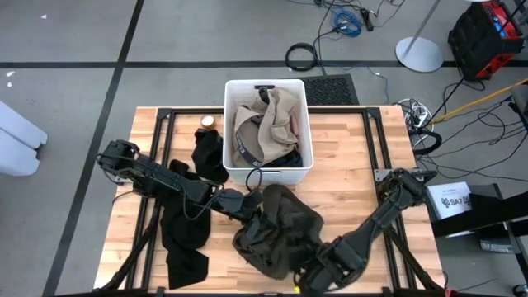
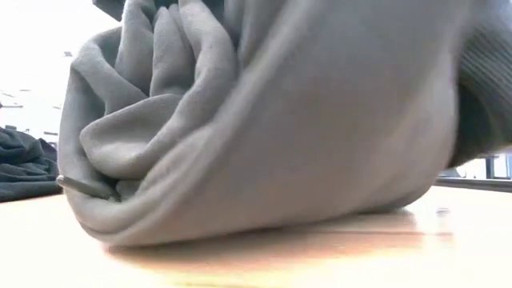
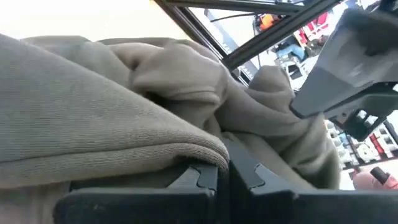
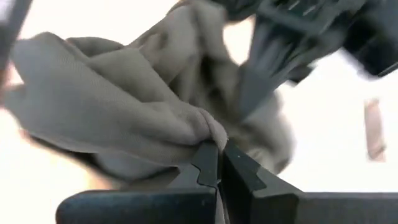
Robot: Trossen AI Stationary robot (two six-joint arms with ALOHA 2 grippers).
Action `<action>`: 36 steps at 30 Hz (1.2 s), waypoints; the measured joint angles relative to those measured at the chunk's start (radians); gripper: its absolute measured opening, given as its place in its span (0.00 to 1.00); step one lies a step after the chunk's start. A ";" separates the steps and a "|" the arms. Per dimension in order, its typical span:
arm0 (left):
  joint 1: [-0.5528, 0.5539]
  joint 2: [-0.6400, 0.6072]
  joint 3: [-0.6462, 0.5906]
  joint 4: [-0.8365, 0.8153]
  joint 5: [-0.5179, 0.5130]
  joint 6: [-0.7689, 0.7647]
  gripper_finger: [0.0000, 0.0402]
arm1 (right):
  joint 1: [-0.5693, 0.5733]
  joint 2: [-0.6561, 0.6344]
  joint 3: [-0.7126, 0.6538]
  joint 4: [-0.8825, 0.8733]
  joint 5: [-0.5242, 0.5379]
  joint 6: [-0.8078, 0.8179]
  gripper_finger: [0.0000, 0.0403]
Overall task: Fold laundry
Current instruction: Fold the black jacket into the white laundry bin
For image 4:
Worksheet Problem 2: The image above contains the dark olive green hoodie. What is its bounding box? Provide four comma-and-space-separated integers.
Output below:
2, 0, 296, 190

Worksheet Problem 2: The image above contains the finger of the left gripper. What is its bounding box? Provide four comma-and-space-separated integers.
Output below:
238, 17, 315, 122

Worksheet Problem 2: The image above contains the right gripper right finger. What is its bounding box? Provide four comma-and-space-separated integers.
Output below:
221, 139, 398, 224

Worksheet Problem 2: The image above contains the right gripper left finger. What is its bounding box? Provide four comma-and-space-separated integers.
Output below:
55, 141, 220, 224

